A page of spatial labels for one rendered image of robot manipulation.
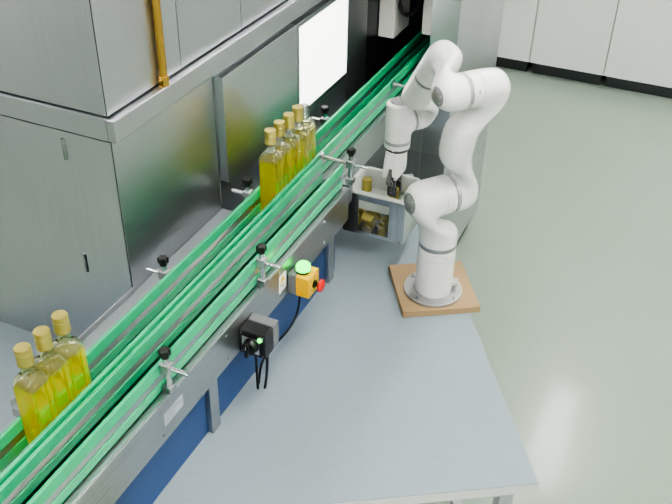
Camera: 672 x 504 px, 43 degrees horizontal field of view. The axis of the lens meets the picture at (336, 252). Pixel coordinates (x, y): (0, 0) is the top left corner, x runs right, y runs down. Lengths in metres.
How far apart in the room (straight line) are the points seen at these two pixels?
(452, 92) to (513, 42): 4.09
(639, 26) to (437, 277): 3.74
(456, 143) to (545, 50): 3.94
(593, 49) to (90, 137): 4.58
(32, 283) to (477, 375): 1.33
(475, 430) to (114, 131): 1.23
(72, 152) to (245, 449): 0.89
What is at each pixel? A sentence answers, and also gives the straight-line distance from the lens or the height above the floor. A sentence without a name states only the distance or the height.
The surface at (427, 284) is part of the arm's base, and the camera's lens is 2.75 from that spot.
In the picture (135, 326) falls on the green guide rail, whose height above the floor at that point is 1.08.
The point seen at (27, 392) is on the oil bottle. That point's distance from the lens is 1.88.
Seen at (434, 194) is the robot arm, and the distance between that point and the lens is 2.55.
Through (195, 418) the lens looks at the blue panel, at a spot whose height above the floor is 0.85.
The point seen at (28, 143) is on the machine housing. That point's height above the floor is 1.44.
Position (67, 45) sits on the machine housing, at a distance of 2.12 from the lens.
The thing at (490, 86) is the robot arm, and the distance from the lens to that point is 2.36.
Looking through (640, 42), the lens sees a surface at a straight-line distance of 6.22.
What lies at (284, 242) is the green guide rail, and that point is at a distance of 2.48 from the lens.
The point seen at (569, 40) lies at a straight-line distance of 6.29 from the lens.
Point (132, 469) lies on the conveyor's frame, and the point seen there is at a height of 0.96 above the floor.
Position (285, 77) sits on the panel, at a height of 1.34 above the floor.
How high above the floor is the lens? 2.49
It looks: 35 degrees down
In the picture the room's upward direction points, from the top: 1 degrees clockwise
